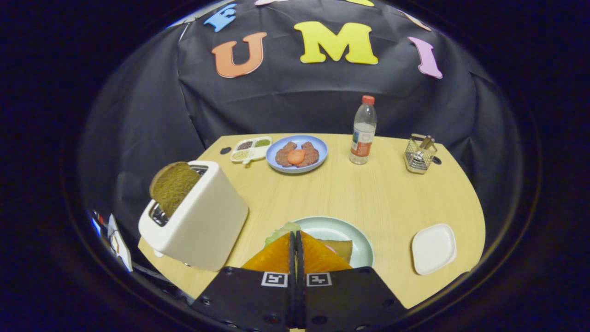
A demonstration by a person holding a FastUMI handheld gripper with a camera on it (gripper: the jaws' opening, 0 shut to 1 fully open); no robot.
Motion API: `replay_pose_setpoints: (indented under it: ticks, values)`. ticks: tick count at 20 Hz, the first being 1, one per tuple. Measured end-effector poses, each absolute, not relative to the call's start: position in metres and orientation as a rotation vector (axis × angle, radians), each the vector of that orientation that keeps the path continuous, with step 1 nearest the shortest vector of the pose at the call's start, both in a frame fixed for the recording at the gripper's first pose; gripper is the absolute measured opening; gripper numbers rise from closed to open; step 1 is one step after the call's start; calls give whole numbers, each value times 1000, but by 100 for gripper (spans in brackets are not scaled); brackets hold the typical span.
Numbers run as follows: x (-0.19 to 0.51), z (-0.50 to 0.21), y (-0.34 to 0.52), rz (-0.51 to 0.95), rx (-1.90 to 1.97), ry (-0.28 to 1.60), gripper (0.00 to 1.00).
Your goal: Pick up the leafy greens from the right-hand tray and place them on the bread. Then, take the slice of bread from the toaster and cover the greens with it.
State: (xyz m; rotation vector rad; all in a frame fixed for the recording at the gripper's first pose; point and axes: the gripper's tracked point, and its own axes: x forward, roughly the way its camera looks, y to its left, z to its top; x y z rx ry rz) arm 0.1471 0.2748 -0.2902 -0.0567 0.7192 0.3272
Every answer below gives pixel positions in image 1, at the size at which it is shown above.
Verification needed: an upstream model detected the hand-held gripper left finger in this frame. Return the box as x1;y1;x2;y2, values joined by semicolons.
191;232;296;331

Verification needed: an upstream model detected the blue round plate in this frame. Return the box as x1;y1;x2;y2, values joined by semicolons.
266;135;328;174

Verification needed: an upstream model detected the pale green round plate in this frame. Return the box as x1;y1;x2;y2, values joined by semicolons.
286;216;374;269

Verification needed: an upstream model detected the white toaster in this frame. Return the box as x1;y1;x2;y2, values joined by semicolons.
138;160;249;272

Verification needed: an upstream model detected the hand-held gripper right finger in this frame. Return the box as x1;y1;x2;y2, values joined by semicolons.
297;231;409;332

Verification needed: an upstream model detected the brown toasted bread slice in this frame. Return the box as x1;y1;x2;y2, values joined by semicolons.
149;161;201;218

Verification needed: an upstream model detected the white divided seasoning tray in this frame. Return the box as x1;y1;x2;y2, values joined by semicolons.
230;136;272;166

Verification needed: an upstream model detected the metal wire cutlery holder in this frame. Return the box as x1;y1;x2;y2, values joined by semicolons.
404;133;437;174

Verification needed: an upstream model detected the white square plate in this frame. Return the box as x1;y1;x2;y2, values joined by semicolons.
412;224;457;276

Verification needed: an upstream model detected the green lettuce leaf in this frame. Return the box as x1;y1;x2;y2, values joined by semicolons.
265;222;301;246

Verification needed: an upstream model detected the brown meat patty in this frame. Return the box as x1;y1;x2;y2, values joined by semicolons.
275;141;298;167
300;141;320;167

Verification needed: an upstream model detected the clear bottle with red cap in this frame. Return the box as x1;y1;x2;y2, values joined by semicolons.
349;95;378;165

